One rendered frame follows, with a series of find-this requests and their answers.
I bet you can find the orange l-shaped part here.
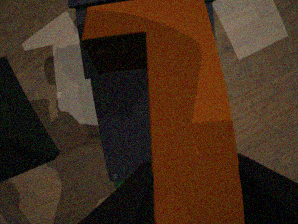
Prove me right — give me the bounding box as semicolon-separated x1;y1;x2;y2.
81;0;245;224

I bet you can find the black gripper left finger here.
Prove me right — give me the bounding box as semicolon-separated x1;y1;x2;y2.
78;161;154;224

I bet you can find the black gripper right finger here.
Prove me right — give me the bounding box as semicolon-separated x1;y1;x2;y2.
237;153;298;224

